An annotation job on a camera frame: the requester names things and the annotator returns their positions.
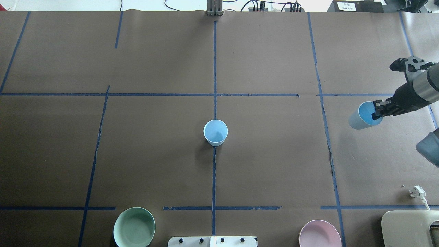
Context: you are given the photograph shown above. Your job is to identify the black power strip plugs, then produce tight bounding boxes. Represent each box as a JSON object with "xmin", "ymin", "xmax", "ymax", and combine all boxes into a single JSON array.
[{"xmin": 240, "ymin": 0, "xmax": 305, "ymax": 12}]

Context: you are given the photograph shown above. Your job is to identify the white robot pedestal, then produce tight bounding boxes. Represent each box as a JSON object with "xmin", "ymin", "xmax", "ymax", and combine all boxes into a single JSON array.
[{"xmin": 167, "ymin": 236, "xmax": 258, "ymax": 247}]

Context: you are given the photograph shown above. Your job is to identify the cream toaster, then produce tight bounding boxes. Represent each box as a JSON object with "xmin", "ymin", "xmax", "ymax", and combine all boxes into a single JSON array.
[{"xmin": 381, "ymin": 210, "xmax": 439, "ymax": 247}]

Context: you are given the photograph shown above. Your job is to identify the white toaster plug cable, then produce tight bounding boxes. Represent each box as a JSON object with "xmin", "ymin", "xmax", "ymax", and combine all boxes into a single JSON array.
[{"xmin": 408, "ymin": 185, "xmax": 431, "ymax": 210}]

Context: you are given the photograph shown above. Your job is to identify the blue cup carried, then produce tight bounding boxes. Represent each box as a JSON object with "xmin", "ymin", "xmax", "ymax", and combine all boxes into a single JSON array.
[{"xmin": 203, "ymin": 119, "xmax": 228, "ymax": 147}]

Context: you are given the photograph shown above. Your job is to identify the dark box with label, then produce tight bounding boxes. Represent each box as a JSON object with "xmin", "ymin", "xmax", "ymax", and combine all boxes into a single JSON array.
[{"xmin": 327, "ymin": 0, "xmax": 384, "ymax": 13}]

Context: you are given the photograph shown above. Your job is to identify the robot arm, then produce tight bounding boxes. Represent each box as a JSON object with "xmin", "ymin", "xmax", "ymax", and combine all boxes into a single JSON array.
[{"xmin": 371, "ymin": 62, "xmax": 439, "ymax": 167}]

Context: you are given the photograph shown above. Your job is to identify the blue cup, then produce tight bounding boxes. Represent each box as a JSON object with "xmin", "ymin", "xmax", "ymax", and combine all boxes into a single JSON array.
[{"xmin": 348, "ymin": 101, "xmax": 384, "ymax": 130}]

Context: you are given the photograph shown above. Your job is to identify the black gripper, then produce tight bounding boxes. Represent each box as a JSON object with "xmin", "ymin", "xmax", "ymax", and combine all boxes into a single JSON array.
[{"xmin": 372, "ymin": 82, "xmax": 427, "ymax": 120}]

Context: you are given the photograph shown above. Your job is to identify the green bowl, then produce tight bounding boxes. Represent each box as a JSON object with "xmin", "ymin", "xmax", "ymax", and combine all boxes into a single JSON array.
[{"xmin": 113, "ymin": 207, "xmax": 156, "ymax": 247}]

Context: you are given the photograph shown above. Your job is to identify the pink bowl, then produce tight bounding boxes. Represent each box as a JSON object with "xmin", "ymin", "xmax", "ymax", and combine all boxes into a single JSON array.
[{"xmin": 298, "ymin": 220, "xmax": 342, "ymax": 247}]

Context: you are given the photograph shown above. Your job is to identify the aluminium frame post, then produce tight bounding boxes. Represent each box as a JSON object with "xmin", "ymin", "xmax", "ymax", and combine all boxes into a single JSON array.
[{"xmin": 206, "ymin": 0, "xmax": 224, "ymax": 16}]

